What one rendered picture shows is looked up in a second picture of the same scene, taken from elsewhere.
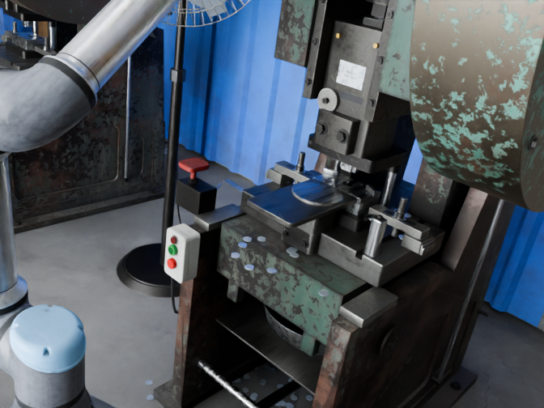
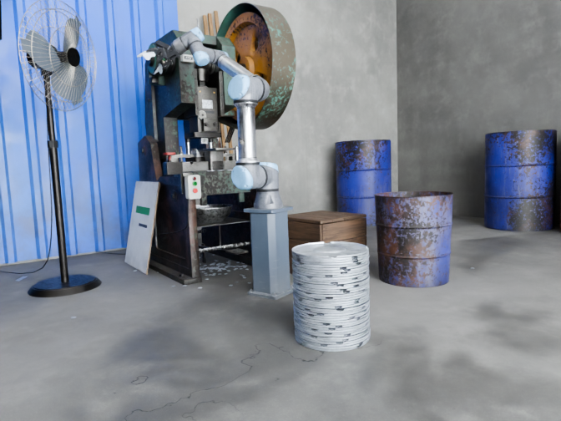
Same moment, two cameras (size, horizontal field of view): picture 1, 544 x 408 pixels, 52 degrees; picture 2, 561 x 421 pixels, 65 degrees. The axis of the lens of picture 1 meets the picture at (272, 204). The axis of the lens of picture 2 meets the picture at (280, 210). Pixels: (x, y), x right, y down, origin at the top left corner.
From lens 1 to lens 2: 259 cm
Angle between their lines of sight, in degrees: 74
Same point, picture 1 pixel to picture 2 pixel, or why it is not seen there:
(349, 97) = (209, 112)
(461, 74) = (281, 82)
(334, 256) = (229, 166)
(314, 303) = not seen: hidden behind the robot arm
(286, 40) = (185, 94)
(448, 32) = (279, 73)
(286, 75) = not seen: outside the picture
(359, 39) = (206, 91)
